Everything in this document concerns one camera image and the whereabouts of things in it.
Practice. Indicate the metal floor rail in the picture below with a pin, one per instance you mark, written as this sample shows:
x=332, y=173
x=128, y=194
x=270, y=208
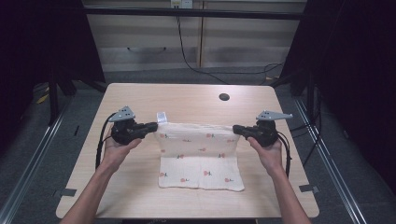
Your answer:
x=333, y=165
x=31, y=168

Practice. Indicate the person's right hand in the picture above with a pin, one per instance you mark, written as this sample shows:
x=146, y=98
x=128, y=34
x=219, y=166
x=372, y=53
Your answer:
x=269, y=155

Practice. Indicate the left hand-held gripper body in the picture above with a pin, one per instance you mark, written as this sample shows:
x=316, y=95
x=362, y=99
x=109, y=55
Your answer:
x=124, y=132

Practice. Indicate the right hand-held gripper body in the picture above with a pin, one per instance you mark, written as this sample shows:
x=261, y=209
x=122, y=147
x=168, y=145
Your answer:
x=264, y=132

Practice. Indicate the black horizontal frame bar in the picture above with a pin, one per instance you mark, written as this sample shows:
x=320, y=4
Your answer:
x=193, y=13

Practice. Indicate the grey tape strip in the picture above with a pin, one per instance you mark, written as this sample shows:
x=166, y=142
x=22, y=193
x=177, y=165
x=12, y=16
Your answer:
x=308, y=188
x=66, y=192

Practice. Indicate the black stand leg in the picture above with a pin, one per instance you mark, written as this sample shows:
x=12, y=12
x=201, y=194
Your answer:
x=53, y=99

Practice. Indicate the cream cloth with fruit print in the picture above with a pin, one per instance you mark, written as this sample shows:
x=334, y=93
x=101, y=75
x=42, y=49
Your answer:
x=199, y=161

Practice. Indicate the white wall socket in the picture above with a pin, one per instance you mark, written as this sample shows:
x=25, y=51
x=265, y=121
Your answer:
x=181, y=3

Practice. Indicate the yellow floor tape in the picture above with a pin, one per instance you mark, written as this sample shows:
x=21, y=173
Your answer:
x=43, y=98

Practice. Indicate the dark curtain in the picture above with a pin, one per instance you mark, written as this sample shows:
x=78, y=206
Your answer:
x=37, y=46
x=358, y=77

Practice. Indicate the person's left hand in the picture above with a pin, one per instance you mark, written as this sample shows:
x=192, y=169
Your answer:
x=116, y=152

